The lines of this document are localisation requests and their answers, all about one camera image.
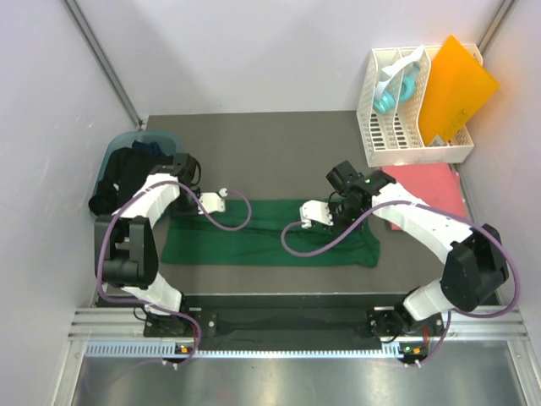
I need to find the green t shirt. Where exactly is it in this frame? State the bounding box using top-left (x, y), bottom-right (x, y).
top-left (161, 200), bottom-right (380, 268)

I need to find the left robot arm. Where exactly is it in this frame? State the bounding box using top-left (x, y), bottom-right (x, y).
top-left (95, 153), bottom-right (200, 336)

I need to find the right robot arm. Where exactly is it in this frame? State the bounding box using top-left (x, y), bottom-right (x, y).
top-left (326, 161), bottom-right (509, 335)

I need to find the blue plastic basket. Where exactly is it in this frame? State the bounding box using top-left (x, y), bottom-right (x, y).
top-left (91, 130), bottom-right (182, 197)

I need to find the navy blue garment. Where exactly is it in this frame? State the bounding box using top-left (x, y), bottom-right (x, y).
top-left (132, 140), bottom-right (165, 157)

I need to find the black t shirt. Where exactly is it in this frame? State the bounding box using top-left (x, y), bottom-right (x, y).
top-left (88, 147), bottom-right (173, 216)

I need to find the white perforated file organizer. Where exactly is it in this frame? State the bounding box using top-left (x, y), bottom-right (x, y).
top-left (356, 45), bottom-right (474, 167)

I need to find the pink folded t shirt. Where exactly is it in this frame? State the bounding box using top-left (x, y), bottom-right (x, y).
top-left (381, 163), bottom-right (467, 217)

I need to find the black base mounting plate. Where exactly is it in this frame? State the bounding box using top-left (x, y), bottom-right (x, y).
top-left (143, 293), bottom-right (447, 352)

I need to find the orange plastic folder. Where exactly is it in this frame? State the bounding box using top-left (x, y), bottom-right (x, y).
top-left (418, 35), bottom-right (500, 145)

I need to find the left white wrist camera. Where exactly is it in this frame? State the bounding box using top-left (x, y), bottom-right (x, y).
top-left (198, 188), bottom-right (228, 215)

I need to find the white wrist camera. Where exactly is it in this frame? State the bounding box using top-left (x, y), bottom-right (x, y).
top-left (198, 188), bottom-right (228, 215)
top-left (299, 200), bottom-right (334, 229)

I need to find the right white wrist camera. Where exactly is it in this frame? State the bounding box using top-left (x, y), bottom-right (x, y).
top-left (299, 200), bottom-right (334, 229)

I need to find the grey slotted cable duct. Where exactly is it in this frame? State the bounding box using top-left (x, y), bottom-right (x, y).
top-left (85, 341), bottom-right (421, 359)

